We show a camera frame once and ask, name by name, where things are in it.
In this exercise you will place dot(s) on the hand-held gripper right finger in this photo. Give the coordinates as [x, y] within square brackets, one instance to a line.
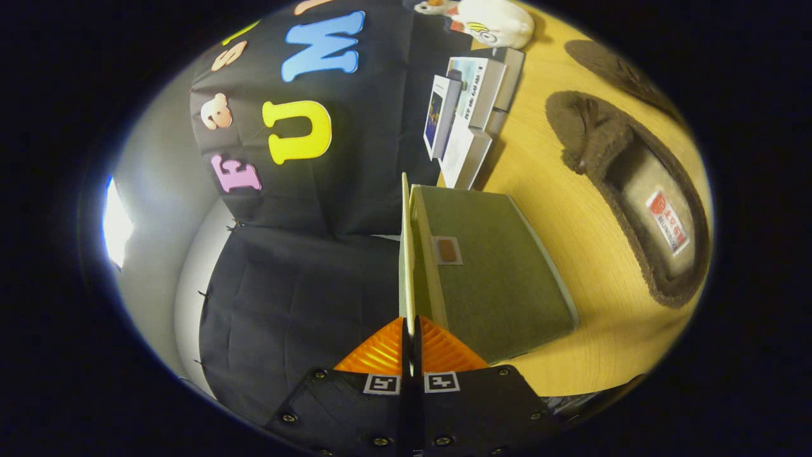
[482, 406]

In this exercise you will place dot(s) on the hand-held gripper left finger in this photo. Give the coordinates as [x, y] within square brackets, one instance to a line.
[355, 406]

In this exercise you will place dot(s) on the pale green fabric storage box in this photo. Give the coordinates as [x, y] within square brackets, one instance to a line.
[495, 279]

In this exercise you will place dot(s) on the brown fuzzy shoe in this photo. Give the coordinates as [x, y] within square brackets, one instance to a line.
[590, 133]
[618, 66]

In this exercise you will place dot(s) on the plain white book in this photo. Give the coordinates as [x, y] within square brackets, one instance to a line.
[463, 155]

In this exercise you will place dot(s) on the small book dark photo cover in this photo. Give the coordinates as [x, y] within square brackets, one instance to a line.
[441, 117]

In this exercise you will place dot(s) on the large ceiling light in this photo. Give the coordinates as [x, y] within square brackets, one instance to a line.
[117, 222]

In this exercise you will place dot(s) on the book with landscape cover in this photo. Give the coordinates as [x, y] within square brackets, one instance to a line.
[479, 89]

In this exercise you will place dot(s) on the black book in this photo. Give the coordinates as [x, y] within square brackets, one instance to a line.
[510, 79]

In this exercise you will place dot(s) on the white seal plush toy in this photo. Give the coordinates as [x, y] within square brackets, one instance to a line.
[498, 22]

